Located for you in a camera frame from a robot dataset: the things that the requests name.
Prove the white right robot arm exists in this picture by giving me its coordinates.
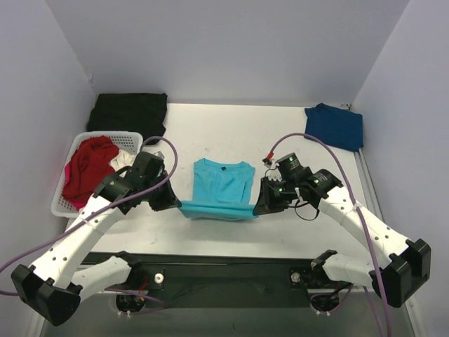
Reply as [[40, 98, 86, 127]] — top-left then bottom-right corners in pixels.
[[253, 153, 431, 308]]

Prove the turquoise t-shirt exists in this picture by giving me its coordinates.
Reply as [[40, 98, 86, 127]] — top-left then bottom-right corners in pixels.
[[180, 158, 257, 221]]

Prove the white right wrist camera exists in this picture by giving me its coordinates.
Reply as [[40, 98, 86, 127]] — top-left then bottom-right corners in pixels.
[[262, 158, 282, 182]]

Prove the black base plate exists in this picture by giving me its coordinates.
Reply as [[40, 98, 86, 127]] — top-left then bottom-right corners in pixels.
[[83, 251, 355, 310]]

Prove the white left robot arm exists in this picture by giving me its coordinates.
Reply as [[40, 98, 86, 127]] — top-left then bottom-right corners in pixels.
[[11, 152, 181, 326]]

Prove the folded navy blue t-shirt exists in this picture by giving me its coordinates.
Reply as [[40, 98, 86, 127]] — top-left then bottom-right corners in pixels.
[[304, 103, 364, 152]]

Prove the pink garment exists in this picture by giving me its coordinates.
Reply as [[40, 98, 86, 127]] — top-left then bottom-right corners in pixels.
[[62, 162, 86, 211]]

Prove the red t-shirt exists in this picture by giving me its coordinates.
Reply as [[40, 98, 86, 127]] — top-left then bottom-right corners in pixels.
[[70, 136, 119, 206]]

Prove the white t-shirt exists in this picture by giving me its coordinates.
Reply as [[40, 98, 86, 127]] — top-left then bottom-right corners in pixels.
[[109, 149, 135, 171]]

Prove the black folded t-shirt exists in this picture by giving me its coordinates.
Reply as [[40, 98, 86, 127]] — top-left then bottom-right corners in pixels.
[[86, 93, 168, 140]]

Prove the white plastic laundry basket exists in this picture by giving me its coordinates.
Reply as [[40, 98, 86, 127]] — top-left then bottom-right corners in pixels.
[[51, 131, 143, 218]]

